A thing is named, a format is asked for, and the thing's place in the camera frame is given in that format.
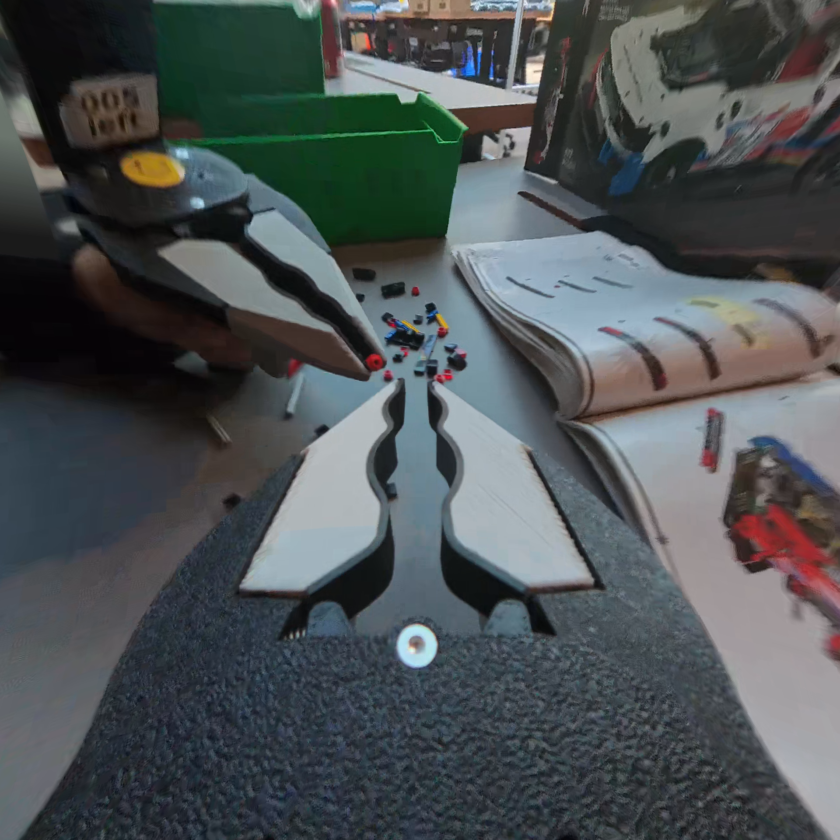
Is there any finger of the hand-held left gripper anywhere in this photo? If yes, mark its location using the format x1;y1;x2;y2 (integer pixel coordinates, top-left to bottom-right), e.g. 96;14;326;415
157;238;374;383
243;209;389;370

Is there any person's left hand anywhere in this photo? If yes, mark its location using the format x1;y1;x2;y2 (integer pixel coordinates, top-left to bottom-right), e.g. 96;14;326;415
71;246;271;376

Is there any open instruction booklet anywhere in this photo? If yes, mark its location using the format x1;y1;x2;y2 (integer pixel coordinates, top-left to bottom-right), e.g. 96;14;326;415
451;230;840;840

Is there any toy car set box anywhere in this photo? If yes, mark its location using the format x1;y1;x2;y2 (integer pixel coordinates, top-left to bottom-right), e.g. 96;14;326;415
524;0;840;278

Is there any pile of small brick pieces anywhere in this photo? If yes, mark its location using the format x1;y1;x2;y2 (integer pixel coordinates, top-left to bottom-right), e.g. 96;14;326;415
379;301;471;386

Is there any green plastic bin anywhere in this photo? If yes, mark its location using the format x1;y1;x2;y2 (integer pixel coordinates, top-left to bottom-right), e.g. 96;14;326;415
152;0;328;132
189;92;469;248

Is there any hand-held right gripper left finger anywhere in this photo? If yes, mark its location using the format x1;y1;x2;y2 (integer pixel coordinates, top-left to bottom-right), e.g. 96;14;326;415
238;378;407;621

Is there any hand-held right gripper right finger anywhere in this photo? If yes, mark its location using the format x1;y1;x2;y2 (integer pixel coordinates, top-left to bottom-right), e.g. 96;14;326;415
427;379;598;636

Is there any red drink can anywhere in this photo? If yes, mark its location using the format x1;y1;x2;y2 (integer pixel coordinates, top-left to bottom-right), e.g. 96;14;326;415
319;0;347;80

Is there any person's left forearm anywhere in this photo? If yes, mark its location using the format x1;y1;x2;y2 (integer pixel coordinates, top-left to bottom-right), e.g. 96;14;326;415
0;252;185;376

